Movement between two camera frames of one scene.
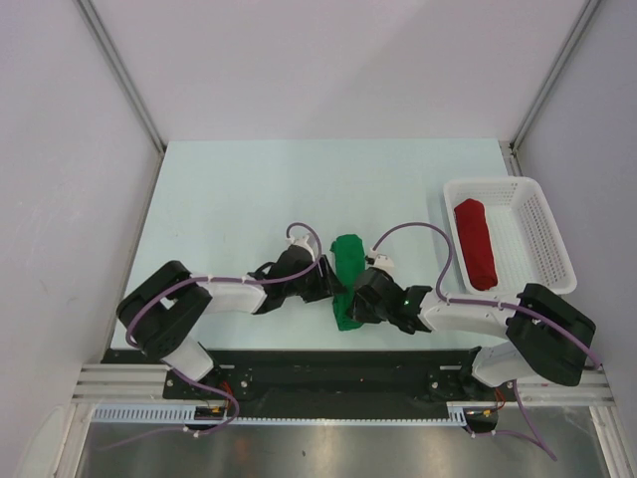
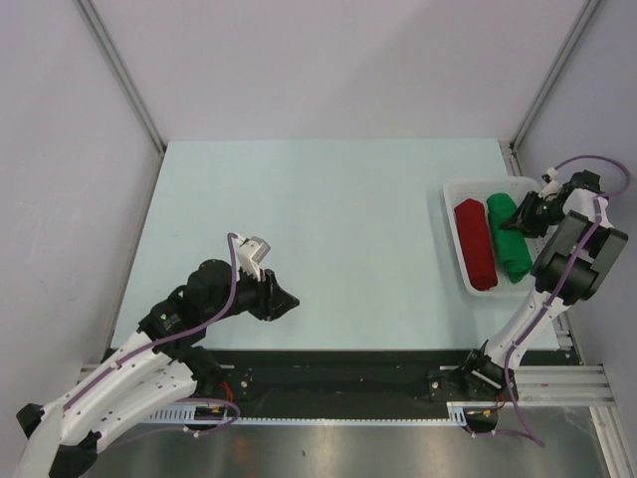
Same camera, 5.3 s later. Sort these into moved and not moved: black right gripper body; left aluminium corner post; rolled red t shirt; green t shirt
Moved: black right gripper body; green t shirt
Not moved: left aluminium corner post; rolled red t shirt
